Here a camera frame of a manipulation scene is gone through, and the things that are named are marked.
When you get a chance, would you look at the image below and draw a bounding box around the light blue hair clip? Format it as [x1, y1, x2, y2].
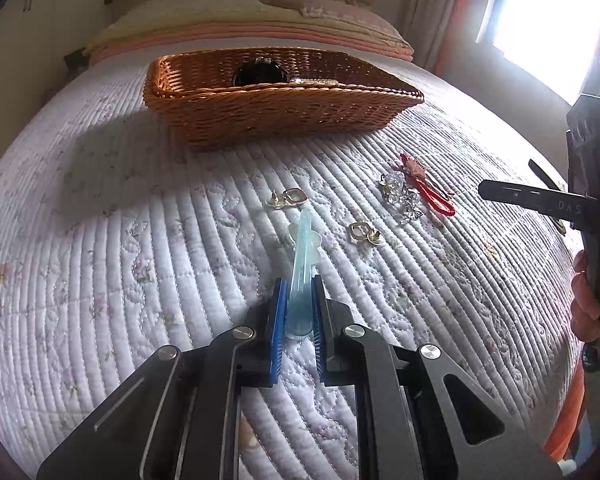
[285, 208, 322, 340]

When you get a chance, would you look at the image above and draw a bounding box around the gold square earring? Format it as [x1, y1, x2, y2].
[266, 188, 309, 210]
[347, 221, 385, 246]

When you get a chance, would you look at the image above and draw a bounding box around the red cord charm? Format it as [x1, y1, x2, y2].
[400, 154, 456, 217]

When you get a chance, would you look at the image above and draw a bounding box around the black wristwatch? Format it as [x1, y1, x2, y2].
[232, 56, 289, 87]

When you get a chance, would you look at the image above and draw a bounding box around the person's right hand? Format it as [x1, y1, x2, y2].
[570, 250, 600, 344]

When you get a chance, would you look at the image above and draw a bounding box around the bright window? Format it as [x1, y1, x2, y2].
[476, 0, 600, 104]

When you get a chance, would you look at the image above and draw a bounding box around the white quilted bed cover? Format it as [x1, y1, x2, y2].
[0, 42, 580, 474]

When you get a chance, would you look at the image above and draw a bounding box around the striped pink curtain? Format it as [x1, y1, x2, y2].
[396, 0, 496, 76]

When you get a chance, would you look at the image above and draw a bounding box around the brown wicker basket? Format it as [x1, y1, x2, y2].
[143, 47, 425, 151]

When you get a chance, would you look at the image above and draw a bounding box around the pink striped pillow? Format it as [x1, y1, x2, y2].
[298, 0, 401, 38]

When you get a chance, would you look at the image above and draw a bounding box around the folded yellow pink blanket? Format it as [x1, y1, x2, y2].
[84, 6, 414, 64]

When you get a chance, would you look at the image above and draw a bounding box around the floral cream pillow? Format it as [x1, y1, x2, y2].
[92, 0, 284, 46]

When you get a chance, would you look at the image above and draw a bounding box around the white built-in wardrobe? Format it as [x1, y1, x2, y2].
[0, 0, 110, 158]

